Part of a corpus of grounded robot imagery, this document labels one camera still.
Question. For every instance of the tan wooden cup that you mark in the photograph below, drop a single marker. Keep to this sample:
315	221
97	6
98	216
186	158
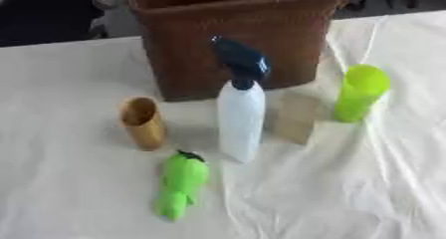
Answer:
143	123

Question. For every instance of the black chair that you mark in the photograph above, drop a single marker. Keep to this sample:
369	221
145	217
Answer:
40	15

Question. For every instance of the brown wicker basket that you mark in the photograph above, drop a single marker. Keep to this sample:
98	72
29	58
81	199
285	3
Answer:
244	24

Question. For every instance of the white spray bottle blue trigger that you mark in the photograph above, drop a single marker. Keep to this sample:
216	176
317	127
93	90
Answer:
241	120

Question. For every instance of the pale wooden block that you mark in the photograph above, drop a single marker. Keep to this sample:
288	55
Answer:
296	118

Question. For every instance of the lime green plastic cup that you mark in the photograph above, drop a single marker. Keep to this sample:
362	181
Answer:
360	93

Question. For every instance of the green toy pepper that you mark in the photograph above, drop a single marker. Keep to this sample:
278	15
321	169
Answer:
181	183

